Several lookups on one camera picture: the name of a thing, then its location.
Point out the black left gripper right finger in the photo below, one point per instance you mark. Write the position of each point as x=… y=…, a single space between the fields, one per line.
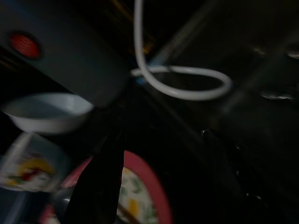
x=236 y=191

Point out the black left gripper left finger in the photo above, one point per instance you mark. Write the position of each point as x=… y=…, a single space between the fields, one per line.
x=98 y=186

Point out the floral patterned plate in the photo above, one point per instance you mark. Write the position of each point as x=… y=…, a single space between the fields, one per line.
x=135 y=198

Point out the pink plate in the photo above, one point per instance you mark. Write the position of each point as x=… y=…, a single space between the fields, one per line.
x=144 y=168

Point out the white cartoon mug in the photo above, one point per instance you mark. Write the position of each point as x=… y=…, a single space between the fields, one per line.
x=30 y=168

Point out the stainless steel sink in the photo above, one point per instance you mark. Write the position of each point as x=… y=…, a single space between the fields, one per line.
x=257 y=121

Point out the white bowl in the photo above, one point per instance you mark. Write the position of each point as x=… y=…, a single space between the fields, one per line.
x=46 y=116

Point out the grey tumbler red label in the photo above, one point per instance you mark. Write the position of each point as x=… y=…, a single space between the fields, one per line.
x=70 y=58

